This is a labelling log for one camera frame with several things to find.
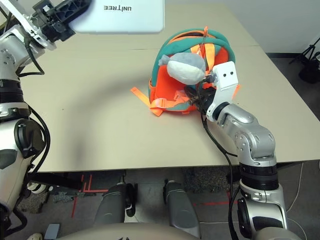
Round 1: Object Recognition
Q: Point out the white floor cable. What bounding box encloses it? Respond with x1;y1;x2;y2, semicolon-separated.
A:
284;162;307;236

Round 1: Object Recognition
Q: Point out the grey robot right leg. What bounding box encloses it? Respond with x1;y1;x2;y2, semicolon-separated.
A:
162;179;202;238

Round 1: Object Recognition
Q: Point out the grey crumpled cloth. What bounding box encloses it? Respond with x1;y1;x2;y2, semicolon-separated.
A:
52;191;85;204

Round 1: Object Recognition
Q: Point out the dark speckled rug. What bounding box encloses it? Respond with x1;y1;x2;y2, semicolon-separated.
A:
182;166;242;194

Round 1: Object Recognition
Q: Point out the white Unitree box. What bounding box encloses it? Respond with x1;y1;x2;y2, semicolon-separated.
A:
70;0;166;35

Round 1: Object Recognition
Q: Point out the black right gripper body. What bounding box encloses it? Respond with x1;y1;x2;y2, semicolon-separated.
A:
192;86;218;113

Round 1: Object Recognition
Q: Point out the white round floor object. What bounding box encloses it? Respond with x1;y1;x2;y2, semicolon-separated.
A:
26;181;50;195

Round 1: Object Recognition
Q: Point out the grey robot leg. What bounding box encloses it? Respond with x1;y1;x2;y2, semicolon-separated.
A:
94;183;138;223
162;179;202;238

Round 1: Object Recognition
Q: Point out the grey robot left leg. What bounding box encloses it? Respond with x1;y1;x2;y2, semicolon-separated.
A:
94;183;138;223

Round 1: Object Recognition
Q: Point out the orange teal backpack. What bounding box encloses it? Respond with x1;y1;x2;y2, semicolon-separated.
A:
130;26;241;118

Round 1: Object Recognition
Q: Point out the small grey box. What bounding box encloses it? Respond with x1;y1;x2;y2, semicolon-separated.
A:
45;223;61;240

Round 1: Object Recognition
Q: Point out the black tripod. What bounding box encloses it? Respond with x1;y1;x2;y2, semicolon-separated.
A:
289;37;320;67

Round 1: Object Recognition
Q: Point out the black bag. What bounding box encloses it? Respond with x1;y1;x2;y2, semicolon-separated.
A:
298;53;320;85

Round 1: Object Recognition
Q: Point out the grey white plush keychain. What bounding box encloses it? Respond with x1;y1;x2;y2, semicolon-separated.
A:
159;52;206;86

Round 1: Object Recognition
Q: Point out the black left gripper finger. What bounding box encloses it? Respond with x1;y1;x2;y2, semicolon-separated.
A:
53;0;95;25

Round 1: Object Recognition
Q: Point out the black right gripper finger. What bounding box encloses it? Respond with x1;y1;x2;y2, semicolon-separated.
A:
184;85;201;98
187;96;201;107

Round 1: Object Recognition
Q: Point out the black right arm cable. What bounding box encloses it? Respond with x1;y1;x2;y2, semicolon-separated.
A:
196;82;241;240

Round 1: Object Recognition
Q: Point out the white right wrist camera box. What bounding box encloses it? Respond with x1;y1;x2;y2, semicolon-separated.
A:
206;62;239;121

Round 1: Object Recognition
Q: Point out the beige robot torso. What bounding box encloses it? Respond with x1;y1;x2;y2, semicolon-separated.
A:
59;222;201;240

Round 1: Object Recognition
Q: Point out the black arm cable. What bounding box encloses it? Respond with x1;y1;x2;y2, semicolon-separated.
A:
0;9;51;176
196;82;241;240

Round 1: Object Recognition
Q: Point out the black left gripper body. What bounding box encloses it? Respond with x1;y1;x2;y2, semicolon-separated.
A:
32;0;76;44

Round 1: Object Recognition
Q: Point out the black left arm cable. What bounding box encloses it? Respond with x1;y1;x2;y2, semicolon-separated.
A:
0;9;51;176

